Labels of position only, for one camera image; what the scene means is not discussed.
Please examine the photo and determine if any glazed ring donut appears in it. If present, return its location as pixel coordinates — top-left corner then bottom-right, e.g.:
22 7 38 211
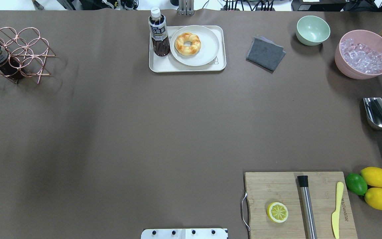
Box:
174 32 202 56

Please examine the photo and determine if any white round plate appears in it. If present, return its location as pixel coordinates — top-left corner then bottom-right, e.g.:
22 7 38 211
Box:
170 25 219 66

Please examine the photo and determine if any cream rabbit serving tray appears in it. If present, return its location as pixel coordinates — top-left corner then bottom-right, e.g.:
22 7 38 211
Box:
149 25 227 73

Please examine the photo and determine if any upright dark tea bottle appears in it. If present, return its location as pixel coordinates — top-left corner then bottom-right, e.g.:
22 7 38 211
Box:
148 7 171 56

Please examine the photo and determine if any folded grey cloth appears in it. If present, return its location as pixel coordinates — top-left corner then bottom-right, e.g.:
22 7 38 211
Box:
246 37 286 71

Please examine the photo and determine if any bamboo cutting board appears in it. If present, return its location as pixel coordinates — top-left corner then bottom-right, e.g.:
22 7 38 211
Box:
244 172 345 239

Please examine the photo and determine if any half lemon slice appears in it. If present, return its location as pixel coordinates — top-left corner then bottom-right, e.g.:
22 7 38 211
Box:
267 202 288 223

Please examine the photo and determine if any mint green bowl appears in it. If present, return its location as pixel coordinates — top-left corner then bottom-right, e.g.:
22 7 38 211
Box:
295 16 331 46

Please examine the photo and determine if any steel muddler black tip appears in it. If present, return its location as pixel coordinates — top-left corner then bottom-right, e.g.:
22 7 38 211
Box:
297 175 317 239

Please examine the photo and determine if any yellow plastic knife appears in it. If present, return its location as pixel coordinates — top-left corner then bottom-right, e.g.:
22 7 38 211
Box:
331 182 344 239

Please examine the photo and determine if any green lime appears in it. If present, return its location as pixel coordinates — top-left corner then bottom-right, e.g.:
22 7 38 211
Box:
345 173 367 196

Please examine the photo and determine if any pink bowl of ice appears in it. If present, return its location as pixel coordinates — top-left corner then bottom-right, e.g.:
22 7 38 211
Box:
335 29 382 80

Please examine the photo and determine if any metal ice scoop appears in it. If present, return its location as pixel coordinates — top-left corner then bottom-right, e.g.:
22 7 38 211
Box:
363 97 382 131

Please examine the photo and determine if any upper yellow lemon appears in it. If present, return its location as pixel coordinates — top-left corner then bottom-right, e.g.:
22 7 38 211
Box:
360 167 382 188

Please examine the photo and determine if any yellow lemon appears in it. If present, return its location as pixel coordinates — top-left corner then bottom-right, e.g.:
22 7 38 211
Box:
365 187 382 210
360 167 382 188

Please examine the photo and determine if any lower yellow lemon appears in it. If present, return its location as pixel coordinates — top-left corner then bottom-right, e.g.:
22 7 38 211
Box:
365 187 382 210

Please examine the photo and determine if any aluminium frame post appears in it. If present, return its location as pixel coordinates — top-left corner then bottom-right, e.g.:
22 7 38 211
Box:
178 0 195 16

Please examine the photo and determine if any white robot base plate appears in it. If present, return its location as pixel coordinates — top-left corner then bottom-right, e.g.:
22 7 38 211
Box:
141 228 228 239

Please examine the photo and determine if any copper wire bottle rack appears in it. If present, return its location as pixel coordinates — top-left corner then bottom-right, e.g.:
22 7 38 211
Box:
0 26 56 84

